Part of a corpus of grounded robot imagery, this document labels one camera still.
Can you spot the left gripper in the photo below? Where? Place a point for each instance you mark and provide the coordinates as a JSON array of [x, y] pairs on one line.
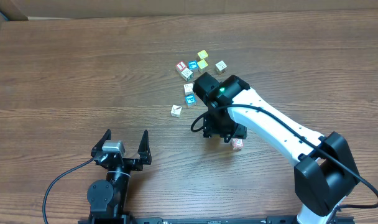
[[130, 162]]

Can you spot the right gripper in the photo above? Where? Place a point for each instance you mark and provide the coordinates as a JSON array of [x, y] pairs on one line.
[[222, 133]]

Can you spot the cream block red side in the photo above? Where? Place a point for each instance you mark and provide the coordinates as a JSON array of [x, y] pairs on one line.
[[237, 144]]

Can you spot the blue letter P block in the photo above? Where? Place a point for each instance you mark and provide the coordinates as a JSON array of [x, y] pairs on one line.
[[190, 100]]

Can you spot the cream block pencil picture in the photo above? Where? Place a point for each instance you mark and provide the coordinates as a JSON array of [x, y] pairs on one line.
[[176, 111]]

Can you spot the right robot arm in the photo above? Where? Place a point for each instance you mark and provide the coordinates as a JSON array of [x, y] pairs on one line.
[[324, 168]]

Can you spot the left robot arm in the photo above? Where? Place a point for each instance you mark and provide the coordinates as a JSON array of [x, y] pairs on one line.
[[107, 197]]

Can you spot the cream block middle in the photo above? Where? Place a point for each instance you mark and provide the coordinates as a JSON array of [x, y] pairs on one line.
[[188, 89]]

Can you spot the cream block right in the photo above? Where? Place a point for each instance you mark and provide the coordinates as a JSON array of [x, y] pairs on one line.
[[220, 67]]

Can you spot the cream block green side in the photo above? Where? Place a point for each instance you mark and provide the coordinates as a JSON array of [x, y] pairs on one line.
[[186, 74]]

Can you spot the yellow block near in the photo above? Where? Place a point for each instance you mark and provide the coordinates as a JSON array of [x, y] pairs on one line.
[[202, 65]]

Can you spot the yellow block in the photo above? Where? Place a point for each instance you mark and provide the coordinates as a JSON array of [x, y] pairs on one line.
[[202, 65], [202, 55]]

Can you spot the red letter I block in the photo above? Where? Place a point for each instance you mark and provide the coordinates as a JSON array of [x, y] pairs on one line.
[[180, 66]]

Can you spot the yellow block far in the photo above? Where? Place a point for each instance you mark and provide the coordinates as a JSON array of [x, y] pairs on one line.
[[202, 55]]

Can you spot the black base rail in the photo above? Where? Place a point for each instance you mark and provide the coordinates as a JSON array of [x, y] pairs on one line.
[[155, 220]]

